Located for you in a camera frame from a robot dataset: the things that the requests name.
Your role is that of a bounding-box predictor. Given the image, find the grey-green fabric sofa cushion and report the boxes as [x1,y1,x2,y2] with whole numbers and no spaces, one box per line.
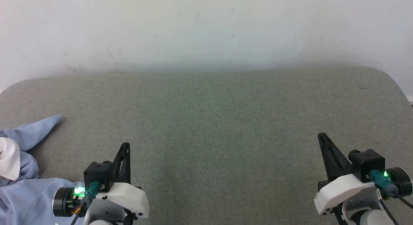
[0,66,413,225]

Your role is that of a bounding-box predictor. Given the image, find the light blue garment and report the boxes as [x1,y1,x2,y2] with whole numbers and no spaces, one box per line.
[0,114,82,225]

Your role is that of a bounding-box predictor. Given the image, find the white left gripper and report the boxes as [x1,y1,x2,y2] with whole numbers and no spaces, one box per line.
[96,142,150,220]

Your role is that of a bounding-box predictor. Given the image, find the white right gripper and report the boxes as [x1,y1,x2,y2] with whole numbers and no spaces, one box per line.
[314,132,375,216]

